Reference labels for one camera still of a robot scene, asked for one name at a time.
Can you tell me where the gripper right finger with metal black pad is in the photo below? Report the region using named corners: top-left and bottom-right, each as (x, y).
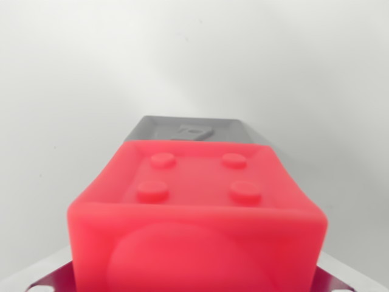
top-left (312, 251), bottom-right (389, 292)

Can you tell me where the gripper left finger with metal black pad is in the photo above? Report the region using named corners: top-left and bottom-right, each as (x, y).
top-left (0, 246), bottom-right (78, 292)

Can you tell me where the red cube with four studs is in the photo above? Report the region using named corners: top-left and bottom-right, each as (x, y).
top-left (66, 139), bottom-right (329, 292)

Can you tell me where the grey cube with embossed figure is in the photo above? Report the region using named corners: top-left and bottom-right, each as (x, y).
top-left (126, 115), bottom-right (266, 146)

